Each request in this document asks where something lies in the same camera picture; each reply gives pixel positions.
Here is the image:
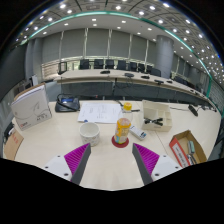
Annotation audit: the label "long curved conference table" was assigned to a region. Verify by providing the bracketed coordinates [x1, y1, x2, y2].
[54, 69, 218, 104]

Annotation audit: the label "green whiteboard eraser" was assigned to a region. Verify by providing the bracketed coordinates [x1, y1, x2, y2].
[187, 140, 196, 155]

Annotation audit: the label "yellow-capped clear drink bottle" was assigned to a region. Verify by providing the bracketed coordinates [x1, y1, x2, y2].
[113, 102, 134, 145]

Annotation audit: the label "white remote control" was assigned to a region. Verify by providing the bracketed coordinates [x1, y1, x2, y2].
[129, 124, 148, 141]

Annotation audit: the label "flat round red coaster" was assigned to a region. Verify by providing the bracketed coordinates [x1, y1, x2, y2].
[111, 134, 130, 149]

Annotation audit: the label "white printed paper sheet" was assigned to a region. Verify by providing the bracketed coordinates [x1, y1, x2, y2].
[77, 102, 124, 124]

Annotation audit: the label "brown paper envelope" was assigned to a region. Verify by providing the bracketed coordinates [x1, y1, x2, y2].
[3, 128, 25, 161]

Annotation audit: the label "open brown cardboard box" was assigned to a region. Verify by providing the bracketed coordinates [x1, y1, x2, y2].
[168, 129, 208, 168]

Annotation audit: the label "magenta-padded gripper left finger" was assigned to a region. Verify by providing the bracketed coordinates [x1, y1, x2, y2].
[42, 142, 92, 186]

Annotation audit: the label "small black device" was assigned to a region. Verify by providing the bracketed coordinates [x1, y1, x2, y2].
[3, 121, 16, 138]

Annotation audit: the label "white patterned cup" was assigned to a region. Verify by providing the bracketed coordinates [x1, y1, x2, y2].
[78, 121, 101, 147]

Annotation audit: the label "ceiling lights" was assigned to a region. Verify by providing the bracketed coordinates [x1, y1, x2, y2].
[18, 1, 221, 78]

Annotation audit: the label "row of black office chairs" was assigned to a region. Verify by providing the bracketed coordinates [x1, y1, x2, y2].
[58, 58, 163, 77]

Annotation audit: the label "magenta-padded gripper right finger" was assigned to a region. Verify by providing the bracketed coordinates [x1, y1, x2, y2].
[132, 143, 183, 186]

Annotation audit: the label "white plastic organizer tray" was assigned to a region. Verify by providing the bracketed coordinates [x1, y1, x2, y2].
[141, 99, 173, 132]

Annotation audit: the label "black table microphone base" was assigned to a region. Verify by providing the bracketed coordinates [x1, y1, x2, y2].
[187, 104, 199, 117]

